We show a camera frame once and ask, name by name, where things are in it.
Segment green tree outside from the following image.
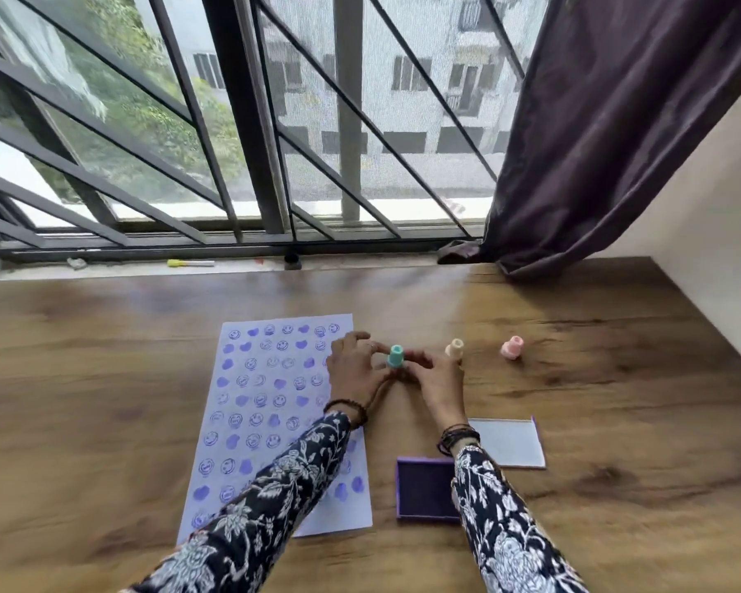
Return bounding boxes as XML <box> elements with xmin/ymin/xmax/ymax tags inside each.
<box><xmin>0</xmin><ymin>0</ymin><xmax>248</xmax><ymax>204</ymax></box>

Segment dark beaded bracelet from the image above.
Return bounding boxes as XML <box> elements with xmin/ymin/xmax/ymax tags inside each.
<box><xmin>323</xmin><ymin>399</ymin><xmax>369</xmax><ymax>430</ymax></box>

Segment white paper with purple stamps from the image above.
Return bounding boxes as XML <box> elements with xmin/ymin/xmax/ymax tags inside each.
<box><xmin>177</xmin><ymin>313</ymin><xmax>375</xmax><ymax>546</ymax></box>

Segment person's right forearm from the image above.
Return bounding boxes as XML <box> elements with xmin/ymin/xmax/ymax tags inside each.
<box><xmin>451</xmin><ymin>444</ymin><xmax>589</xmax><ymax>593</ymax></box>

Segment person's right hand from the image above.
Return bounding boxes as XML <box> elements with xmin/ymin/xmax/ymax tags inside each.
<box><xmin>397</xmin><ymin>350</ymin><xmax>469</xmax><ymax>434</ymax></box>

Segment white building outside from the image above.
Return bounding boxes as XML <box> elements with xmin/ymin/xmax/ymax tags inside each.
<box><xmin>133</xmin><ymin>0</ymin><xmax>553</xmax><ymax>204</ymax></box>

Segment dark purple curtain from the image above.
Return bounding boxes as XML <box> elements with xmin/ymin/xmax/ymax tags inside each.
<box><xmin>436</xmin><ymin>0</ymin><xmax>741</xmax><ymax>280</ymax></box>

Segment clear ink pad lid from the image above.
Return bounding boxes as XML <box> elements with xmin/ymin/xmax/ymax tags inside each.
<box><xmin>467</xmin><ymin>416</ymin><xmax>548</xmax><ymax>470</ymax></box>

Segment person's left hand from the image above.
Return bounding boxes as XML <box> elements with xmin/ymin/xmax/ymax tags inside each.
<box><xmin>325</xmin><ymin>331</ymin><xmax>400</xmax><ymax>422</ymax></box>

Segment black metal window grille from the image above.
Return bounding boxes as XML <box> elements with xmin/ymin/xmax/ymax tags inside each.
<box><xmin>0</xmin><ymin>0</ymin><xmax>532</xmax><ymax>265</ymax></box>

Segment purple ink pad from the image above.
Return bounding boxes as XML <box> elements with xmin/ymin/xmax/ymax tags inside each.
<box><xmin>396</xmin><ymin>457</ymin><xmax>464</xmax><ymax>523</ymax></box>

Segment person's left forearm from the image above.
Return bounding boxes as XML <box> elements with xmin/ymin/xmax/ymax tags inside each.
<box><xmin>122</xmin><ymin>412</ymin><xmax>354</xmax><ymax>593</ymax></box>

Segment black cord bracelets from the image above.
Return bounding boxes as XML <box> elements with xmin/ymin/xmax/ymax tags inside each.
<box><xmin>436</xmin><ymin>424</ymin><xmax>482</xmax><ymax>458</ymax></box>

